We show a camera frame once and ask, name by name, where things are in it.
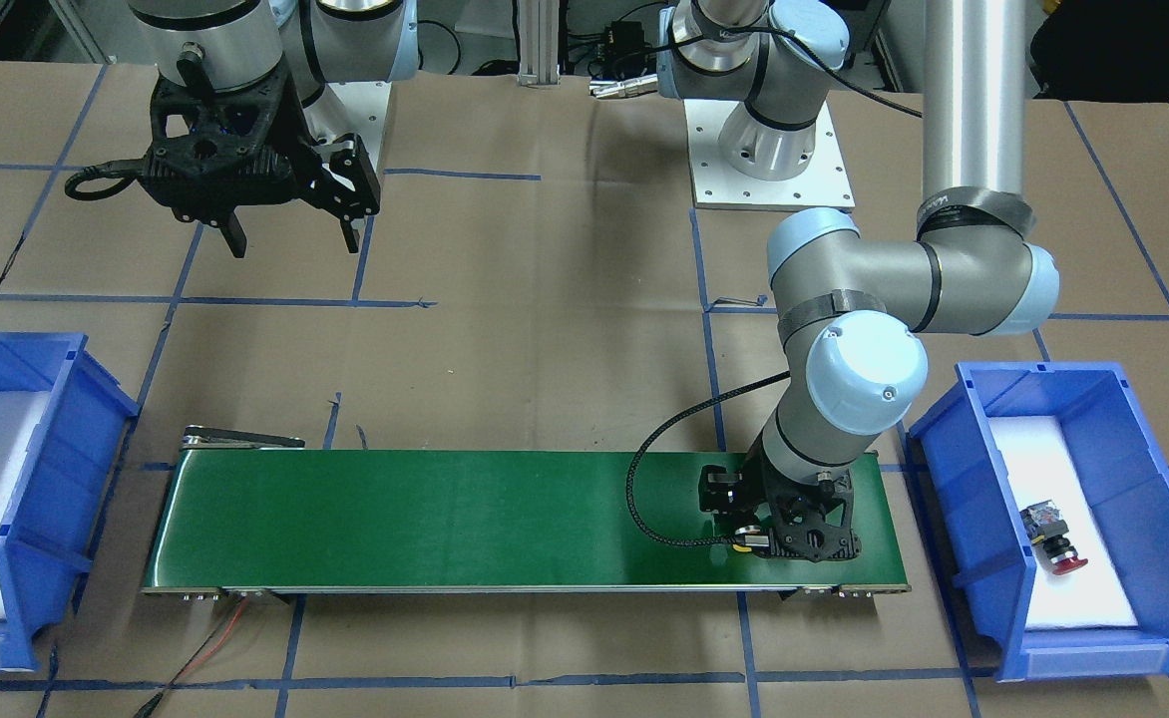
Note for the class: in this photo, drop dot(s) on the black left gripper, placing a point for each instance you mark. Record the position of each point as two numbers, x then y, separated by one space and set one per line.
719 493

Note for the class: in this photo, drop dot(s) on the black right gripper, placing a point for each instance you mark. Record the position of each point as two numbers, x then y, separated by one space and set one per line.
297 121

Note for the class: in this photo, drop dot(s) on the red push button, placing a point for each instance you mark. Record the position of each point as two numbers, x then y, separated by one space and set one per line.
1047 529

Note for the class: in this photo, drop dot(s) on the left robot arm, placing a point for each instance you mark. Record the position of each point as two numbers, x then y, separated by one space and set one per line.
852 310

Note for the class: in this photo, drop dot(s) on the green conveyor belt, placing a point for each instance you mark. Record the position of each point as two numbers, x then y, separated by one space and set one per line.
302 521

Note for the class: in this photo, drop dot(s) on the blue bin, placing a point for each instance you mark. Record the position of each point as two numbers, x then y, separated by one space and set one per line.
47 527
1124 477

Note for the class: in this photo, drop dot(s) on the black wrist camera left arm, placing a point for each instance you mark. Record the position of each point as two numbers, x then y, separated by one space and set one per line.
728 492

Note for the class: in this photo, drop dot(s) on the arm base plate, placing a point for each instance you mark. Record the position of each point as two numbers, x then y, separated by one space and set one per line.
738 164
347 123

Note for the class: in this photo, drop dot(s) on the aluminium frame post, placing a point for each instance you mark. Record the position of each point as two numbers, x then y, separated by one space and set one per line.
539 40

